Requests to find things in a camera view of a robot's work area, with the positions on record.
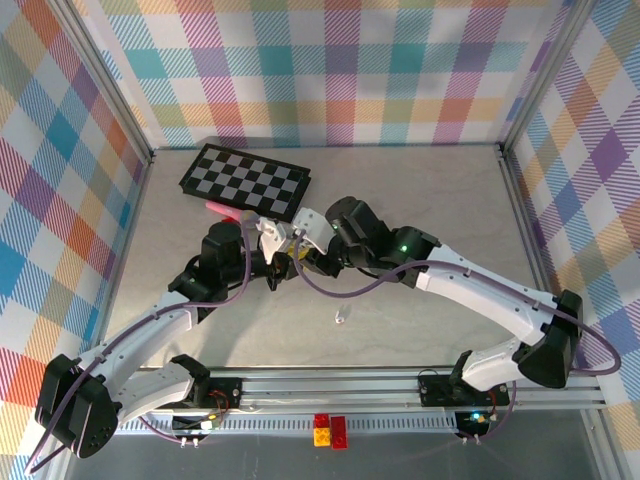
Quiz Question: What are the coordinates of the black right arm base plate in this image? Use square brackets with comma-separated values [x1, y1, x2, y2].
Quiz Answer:
[417, 368, 512, 407]

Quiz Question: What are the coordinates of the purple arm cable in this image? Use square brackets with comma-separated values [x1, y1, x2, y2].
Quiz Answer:
[291, 234, 622, 444]
[24, 209, 274, 476]

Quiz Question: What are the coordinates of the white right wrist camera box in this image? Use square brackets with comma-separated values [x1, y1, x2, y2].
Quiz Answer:
[291, 207, 332, 253]

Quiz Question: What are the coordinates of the black white chessboard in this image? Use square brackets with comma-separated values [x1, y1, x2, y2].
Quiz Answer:
[177, 143, 312, 217]

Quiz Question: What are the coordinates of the pink toy microphone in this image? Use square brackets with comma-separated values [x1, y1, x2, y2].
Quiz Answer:
[205, 200, 242, 221]

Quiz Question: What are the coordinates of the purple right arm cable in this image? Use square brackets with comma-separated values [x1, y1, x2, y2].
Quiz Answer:
[291, 234, 622, 444]

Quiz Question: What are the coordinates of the electronics board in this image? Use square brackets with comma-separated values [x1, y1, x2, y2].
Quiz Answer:
[171, 410, 227, 437]
[453, 409, 501, 437]

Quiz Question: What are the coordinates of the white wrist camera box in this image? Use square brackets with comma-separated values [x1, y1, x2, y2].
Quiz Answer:
[291, 207, 332, 253]
[254, 217, 297, 265]

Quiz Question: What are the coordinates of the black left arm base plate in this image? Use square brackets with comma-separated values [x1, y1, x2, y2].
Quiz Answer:
[151, 377, 245, 410]

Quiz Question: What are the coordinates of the aluminium right frame post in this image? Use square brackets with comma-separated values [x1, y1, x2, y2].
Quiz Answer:
[499, 0, 601, 156]

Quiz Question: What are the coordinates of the left electronics board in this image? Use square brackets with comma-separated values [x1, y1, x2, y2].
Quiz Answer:
[171, 410, 227, 437]

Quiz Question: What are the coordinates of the right electronics board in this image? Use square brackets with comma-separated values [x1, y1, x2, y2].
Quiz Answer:
[453, 409, 501, 437]

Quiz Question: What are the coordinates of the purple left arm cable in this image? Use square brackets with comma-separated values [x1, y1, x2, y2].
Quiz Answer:
[24, 209, 274, 476]

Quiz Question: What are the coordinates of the long red toy brick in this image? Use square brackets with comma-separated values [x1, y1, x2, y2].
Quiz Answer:
[329, 414, 349, 450]

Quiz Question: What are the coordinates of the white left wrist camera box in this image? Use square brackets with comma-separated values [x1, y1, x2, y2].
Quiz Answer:
[254, 217, 297, 265]

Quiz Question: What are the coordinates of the aluminium left side rail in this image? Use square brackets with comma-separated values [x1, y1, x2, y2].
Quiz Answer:
[52, 149, 159, 414]

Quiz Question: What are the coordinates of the white slotted cable duct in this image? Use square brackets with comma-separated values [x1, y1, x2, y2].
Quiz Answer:
[77, 417, 464, 436]

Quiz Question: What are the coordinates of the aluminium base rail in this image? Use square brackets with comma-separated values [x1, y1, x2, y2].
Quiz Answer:
[54, 366, 607, 416]

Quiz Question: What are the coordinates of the aluminium right side rail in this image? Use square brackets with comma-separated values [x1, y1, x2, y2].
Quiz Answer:
[497, 144, 601, 386]

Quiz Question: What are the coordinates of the aluminium left frame post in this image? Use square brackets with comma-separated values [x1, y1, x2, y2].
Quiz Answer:
[49, 0, 154, 166]

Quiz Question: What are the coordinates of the aluminium frame post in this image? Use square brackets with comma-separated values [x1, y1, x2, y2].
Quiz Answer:
[49, 0, 154, 166]
[499, 0, 601, 156]

